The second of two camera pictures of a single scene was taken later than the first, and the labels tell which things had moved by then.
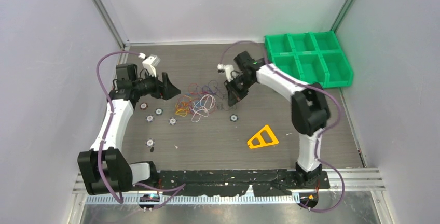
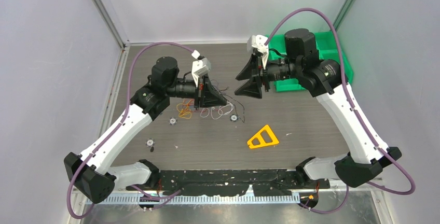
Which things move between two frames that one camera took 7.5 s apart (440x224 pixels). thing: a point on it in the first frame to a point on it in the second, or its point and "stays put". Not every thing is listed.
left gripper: [165, 89] to [207, 94]
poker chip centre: [173, 121] stays put
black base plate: [263, 182] stays put
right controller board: [309, 199] stays put
